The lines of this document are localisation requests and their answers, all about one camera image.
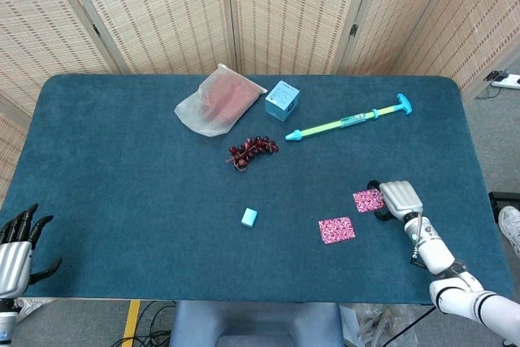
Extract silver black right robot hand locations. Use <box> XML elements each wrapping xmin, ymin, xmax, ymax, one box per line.
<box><xmin>366</xmin><ymin>179</ymin><xmax>424</xmax><ymax>222</ymax></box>

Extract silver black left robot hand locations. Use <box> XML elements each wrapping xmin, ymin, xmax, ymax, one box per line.
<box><xmin>0</xmin><ymin>202</ymin><xmax>64</xmax><ymax>299</ymax></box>

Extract pink patterned square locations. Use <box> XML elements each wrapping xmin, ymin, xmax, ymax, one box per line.
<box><xmin>352</xmin><ymin>189</ymin><xmax>386</xmax><ymax>215</ymax></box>

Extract red patterned cloth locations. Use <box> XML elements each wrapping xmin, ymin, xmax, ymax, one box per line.
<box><xmin>318</xmin><ymin>216</ymin><xmax>357</xmax><ymax>245</ymax></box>

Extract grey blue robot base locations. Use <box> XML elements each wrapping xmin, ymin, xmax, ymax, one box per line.
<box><xmin>168</xmin><ymin>301</ymin><xmax>346</xmax><ymax>347</ymax></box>

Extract green blue water squirter toy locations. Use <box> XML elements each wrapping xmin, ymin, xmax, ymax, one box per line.
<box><xmin>284</xmin><ymin>93</ymin><xmax>414</xmax><ymax>143</ymax></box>

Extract black box on floor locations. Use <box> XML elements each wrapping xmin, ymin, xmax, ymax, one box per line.
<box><xmin>488</xmin><ymin>191</ymin><xmax>520</xmax><ymax>224</ymax></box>

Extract white sneaker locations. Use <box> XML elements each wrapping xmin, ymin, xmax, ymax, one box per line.
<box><xmin>498</xmin><ymin>206</ymin><xmax>520</xmax><ymax>257</ymax></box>

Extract crumpled clear plastic bag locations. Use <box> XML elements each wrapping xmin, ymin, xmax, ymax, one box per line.
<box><xmin>339</xmin><ymin>304</ymin><xmax>419</xmax><ymax>347</ymax></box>

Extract blue felt table cover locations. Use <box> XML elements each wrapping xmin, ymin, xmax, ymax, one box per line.
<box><xmin>0</xmin><ymin>74</ymin><xmax>515</xmax><ymax>306</ymax></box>

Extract small blue white tile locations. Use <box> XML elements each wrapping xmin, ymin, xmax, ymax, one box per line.
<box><xmin>240</xmin><ymin>206</ymin><xmax>260</xmax><ymax>228</ymax></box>

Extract light blue cube box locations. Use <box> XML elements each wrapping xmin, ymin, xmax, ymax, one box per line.
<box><xmin>264</xmin><ymin>80</ymin><xmax>301</xmax><ymax>122</ymax></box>

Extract dark red grape bunch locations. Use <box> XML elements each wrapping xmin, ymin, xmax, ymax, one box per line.
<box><xmin>226</xmin><ymin>135</ymin><xmax>280</xmax><ymax>172</ymax></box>

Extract white power strip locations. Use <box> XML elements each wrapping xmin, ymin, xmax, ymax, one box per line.
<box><xmin>490</xmin><ymin>72</ymin><xmax>520</xmax><ymax>90</ymax></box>

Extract clear bag with pink cloth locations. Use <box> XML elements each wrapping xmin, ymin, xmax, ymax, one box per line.
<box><xmin>174</xmin><ymin>63</ymin><xmax>268</xmax><ymax>138</ymax></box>

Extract woven bamboo folding screen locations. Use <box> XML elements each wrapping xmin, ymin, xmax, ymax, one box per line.
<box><xmin>0</xmin><ymin>0</ymin><xmax>520</xmax><ymax>206</ymax></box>

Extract black floor cables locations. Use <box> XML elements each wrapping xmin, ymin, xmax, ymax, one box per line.
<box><xmin>109</xmin><ymin>301</ymin><xmax>176</xmax><ymax>347</ymax></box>

